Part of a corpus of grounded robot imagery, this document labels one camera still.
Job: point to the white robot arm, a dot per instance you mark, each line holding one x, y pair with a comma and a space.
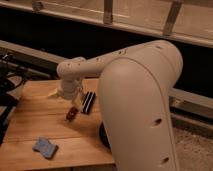
133, 93

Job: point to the black ceramic bowl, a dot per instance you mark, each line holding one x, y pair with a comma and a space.
103, 136

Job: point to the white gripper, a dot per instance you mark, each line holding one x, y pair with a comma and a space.
68, 89

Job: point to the red pepper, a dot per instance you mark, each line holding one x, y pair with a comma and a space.
72, 113

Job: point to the black white striped block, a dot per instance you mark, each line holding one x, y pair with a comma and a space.
88, 102

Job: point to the metal window rail frame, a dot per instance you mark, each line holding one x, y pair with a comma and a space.
188, 21

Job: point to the blue sponge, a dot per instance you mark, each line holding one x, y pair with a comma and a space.
45, 148

